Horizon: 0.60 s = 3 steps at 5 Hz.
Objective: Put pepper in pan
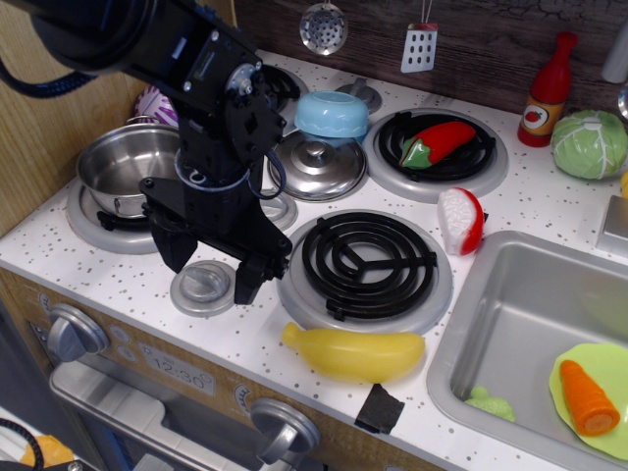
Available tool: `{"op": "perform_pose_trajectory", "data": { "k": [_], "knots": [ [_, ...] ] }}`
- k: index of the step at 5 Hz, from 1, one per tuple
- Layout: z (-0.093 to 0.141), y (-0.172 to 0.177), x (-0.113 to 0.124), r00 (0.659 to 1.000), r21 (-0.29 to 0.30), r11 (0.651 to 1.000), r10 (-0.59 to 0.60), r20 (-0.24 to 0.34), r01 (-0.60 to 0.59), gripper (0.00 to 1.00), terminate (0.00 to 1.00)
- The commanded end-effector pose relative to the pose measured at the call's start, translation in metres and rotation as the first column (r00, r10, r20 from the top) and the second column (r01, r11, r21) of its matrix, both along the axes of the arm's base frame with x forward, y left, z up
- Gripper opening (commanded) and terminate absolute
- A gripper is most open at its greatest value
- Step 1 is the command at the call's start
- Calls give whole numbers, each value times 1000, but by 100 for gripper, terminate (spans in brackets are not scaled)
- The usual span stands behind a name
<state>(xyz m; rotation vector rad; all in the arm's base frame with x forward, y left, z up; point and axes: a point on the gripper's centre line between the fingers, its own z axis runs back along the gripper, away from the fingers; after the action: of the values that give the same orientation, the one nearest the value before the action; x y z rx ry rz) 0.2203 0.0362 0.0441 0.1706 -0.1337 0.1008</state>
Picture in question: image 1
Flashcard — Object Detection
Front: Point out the black braided cable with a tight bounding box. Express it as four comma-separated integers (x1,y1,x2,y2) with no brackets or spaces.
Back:
0,58,99,101

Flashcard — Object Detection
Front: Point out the grey oven knob left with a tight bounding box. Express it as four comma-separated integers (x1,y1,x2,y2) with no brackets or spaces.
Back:
47,303,110,362

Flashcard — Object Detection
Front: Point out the purple white patterned ball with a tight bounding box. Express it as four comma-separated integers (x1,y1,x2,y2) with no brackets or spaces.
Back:
133,85,179,128

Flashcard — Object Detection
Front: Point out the red ketchup bottle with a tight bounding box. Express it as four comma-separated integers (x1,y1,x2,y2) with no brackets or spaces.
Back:
517,31,578,147

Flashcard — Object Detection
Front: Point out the grey stovetop knob back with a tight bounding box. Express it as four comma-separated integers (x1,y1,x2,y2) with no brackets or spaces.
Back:
337,78,383,114

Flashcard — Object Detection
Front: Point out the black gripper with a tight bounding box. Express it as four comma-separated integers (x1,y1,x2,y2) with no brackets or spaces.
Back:
139,166,290,305

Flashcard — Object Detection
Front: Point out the grey faucet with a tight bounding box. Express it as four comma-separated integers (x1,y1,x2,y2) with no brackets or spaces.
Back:
602,28,627,120

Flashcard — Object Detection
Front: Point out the light green plate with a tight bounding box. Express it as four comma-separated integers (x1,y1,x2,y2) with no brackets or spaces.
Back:
549,343,627,461

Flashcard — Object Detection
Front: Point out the black tape patch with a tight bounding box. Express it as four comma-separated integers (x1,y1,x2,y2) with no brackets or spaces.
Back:
354,384,405,435

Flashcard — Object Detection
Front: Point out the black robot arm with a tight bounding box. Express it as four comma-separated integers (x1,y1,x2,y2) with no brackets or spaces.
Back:
31,1,291,304

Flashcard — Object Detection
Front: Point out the yellow toy banana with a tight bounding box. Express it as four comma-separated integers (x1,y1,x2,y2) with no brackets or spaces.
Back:
282,323,426,384

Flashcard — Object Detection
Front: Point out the grey sink basin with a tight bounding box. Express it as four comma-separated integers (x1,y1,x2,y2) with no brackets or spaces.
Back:
427,232,627,470

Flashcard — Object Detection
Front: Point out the grey oven knob right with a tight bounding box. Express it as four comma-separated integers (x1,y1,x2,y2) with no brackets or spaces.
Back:
250,397,321,465

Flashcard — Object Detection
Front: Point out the red toy pepper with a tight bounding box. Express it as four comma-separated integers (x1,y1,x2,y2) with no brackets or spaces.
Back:
399,121,477,170

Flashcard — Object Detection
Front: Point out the oven clock display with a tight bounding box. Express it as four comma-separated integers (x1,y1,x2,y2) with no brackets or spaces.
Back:
139,343,216,396

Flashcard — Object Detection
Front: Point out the grey oven door handle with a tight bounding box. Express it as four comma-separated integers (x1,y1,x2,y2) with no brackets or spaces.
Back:
50,362,329,470

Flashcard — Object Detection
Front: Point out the black front right burner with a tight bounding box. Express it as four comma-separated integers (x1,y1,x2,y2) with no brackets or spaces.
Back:
301,211,439,321

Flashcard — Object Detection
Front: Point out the light blue bowl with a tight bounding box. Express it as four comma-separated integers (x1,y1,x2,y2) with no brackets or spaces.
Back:
294,90,369,139

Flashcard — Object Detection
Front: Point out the green toy cabbage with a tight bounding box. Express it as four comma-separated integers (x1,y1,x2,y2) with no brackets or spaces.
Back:
550,110,627,180

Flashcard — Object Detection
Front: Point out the hanging silver strainer spoon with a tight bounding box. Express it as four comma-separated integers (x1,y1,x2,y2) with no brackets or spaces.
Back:
299,1,349,56

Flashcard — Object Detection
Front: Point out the small green toy vegetable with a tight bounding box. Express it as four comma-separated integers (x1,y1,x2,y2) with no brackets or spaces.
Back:
465,386,516,423

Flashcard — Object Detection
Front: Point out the black burner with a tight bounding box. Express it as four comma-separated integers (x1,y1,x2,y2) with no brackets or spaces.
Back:
262,65,302,112
96,211,149,232
301,211,439,321
375,111,496,183

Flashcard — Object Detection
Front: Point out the red white radish slice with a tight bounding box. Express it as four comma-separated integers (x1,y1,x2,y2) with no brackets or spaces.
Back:
437,187,485,256

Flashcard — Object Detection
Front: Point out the steel pot lid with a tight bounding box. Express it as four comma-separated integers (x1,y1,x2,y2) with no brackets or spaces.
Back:
275,131,367,202

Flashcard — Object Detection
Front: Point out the orange object with black cable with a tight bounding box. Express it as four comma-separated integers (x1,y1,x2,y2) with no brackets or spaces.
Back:
1,418,75,470

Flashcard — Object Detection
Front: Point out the orange toy carrot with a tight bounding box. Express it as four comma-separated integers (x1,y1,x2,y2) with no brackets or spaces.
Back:
559,360,620,437

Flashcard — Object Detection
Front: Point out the grey oven knob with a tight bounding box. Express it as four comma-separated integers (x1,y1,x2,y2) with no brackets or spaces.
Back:
47,303,110,362
250,397,321,465

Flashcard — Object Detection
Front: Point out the grey stovetop knob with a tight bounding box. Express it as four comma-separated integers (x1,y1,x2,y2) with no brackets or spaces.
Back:
337,78,383,114
170,261,236,318

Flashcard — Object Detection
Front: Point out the steel pot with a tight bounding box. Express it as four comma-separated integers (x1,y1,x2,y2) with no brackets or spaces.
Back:
77,123,180,219

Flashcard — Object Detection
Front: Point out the yellow toy at edge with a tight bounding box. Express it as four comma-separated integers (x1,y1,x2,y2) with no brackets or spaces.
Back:
620,172,628,199

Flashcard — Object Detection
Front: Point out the black front left burner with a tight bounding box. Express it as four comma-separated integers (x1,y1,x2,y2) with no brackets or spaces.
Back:
96,211,149,232

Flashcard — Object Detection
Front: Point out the black back left burner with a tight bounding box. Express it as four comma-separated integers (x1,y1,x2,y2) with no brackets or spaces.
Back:
262,65,302,112

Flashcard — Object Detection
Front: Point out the black back right burner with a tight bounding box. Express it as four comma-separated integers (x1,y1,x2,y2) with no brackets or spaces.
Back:
375,111,496,183

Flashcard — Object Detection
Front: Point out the hanging silver slotted spatula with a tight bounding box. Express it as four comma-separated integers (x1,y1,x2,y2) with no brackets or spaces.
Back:
400,1,439,74

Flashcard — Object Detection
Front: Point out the grey stovetop knob front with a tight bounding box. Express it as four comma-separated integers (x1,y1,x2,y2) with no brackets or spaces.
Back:
170,261,236,318

